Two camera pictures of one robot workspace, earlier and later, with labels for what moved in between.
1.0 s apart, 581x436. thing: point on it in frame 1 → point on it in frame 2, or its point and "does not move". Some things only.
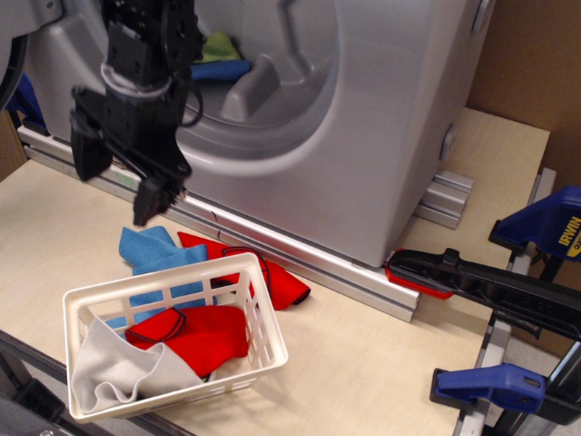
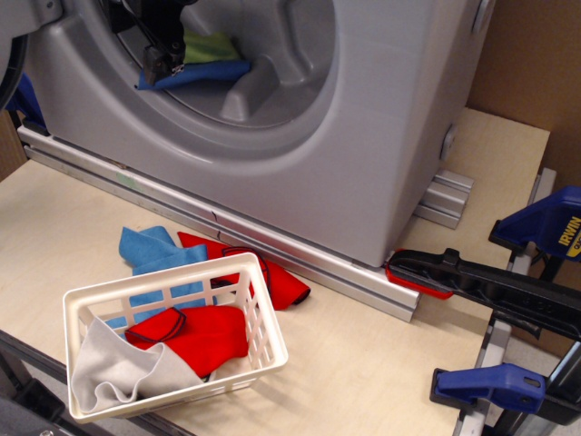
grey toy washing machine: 324,123 does not move
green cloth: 218,46 does not move
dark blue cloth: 235,70 does not move
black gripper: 142,122 → 157,23
